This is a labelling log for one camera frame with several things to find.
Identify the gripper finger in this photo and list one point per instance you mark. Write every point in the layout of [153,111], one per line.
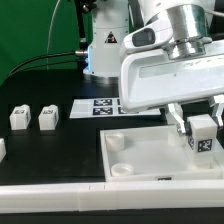
[217,105]
[174,116]

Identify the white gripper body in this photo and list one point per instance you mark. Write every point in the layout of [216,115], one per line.
[151,80]

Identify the white square table top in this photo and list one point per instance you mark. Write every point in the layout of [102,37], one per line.
[153,154]

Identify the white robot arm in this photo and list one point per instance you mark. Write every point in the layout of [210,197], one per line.
[113,20]

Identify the white marker sheet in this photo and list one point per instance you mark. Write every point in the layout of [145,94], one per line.
[103,107]

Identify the black pole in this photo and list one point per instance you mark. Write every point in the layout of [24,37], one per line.
[81,8]

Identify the white left fence piece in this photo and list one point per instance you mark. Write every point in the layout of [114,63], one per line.
[2,149]

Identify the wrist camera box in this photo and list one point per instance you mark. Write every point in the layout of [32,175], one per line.
[149,37]

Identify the white front fence rail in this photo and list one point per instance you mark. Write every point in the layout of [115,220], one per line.
[111,196]

